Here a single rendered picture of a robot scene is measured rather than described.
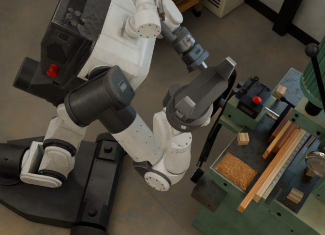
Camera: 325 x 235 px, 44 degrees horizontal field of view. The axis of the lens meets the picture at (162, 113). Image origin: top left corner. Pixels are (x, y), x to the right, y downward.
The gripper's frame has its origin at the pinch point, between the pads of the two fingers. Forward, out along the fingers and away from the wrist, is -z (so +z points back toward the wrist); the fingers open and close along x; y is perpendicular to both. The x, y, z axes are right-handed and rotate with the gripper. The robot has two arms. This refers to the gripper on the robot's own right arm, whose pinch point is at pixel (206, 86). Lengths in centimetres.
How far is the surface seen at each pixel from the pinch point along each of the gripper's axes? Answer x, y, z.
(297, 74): 68, 18, 79
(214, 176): 11, 21, 72
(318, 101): 39, 24, 39
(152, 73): 65, -42, 189
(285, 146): 35, 31, 66
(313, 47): 36.4, 10.4, 19.0
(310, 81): 42, 18, 38
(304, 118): 42, 28, 56
